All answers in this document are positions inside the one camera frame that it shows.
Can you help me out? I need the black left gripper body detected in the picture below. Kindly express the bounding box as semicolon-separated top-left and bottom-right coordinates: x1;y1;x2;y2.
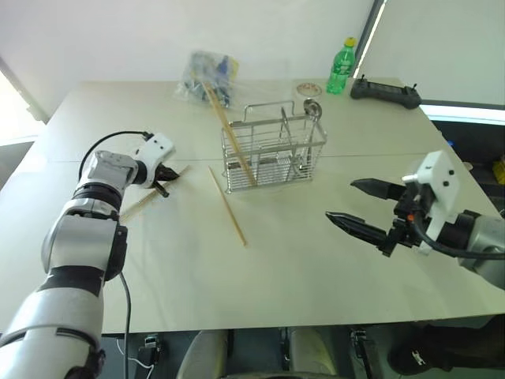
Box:
151;163;170;190

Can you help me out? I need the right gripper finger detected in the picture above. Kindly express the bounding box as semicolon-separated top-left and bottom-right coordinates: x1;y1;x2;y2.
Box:
324;211;391;249
350;178;404;203

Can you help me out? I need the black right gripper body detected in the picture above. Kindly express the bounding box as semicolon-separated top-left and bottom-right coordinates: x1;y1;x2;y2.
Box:
380;182;436;258

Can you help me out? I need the wooden chopstick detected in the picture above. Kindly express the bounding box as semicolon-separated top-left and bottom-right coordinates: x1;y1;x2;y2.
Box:
201;81;257;186
119;165;191;222
208;165;248;248

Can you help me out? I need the metal spoon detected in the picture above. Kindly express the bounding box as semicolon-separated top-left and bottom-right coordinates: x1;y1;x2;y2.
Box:
294;98;324;177

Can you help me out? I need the black handheld controller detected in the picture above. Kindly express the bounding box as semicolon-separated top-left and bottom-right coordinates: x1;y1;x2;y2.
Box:
350;74;424;111

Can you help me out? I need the clear plastic bag with items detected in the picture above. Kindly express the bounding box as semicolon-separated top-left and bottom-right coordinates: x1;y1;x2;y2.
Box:
172;49;242;111

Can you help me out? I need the green plastic bottle yellow cap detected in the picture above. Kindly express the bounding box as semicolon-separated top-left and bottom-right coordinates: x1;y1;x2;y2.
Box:
325;36;357;96

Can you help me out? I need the black rounded shape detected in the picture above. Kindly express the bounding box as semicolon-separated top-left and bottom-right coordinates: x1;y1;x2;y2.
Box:
387;320;505;374

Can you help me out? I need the grey rounded shape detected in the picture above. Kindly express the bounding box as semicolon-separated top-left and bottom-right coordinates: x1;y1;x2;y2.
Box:
290;328;339;376
175;329;230;379

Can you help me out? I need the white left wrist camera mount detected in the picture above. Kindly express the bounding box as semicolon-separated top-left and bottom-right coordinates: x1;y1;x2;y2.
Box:
136;133;176;190

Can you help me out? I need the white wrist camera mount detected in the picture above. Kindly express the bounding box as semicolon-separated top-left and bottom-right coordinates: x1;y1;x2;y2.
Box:
402;150;462;256
136;133;176;190

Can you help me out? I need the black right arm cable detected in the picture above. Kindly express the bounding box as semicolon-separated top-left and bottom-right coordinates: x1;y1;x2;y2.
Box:
410;212;505;262

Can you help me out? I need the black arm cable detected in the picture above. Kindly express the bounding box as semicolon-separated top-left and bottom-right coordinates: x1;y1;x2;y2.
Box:
80;130;155;181
410;212;505;262

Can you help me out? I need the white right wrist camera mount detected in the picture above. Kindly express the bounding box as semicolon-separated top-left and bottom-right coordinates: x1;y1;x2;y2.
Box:
402;150;462;256

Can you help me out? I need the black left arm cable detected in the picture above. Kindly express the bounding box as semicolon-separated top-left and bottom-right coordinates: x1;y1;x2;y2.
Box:
80;130;155;181

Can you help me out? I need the metal wire basket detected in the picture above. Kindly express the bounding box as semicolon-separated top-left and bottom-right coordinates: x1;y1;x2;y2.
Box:
219;100;328;193

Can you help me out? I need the black hanging cable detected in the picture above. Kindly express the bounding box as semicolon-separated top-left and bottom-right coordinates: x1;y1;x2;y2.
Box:
118;271;132;379

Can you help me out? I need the white thin cable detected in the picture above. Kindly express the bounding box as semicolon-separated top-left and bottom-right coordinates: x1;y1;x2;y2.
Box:
116;338;155;373

